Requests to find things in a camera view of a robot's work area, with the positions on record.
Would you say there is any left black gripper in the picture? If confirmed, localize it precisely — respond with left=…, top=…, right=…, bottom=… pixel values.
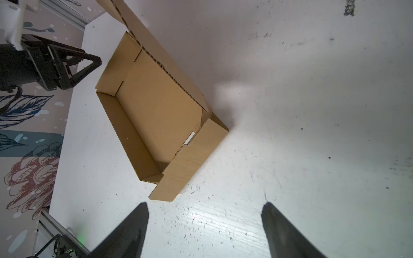
left=0, top=33, right=103, bottom=92

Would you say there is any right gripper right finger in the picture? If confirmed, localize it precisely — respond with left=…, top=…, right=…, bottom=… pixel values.
left=261, top=202, right=326, bottom=258

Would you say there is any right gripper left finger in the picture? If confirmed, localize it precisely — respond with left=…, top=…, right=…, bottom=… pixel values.
left=88, top=202, right=149, bottom=258

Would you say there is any brown cardboard box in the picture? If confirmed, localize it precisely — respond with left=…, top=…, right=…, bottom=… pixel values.
left=96, top=1, right=229, bottom=202

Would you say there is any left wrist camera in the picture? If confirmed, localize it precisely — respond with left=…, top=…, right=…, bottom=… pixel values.
left=1, top=0, right=40, bottom=51

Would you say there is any aluminium mounting rail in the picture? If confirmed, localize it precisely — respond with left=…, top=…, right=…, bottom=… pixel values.
left=31, top=208, right=90, bottom=258

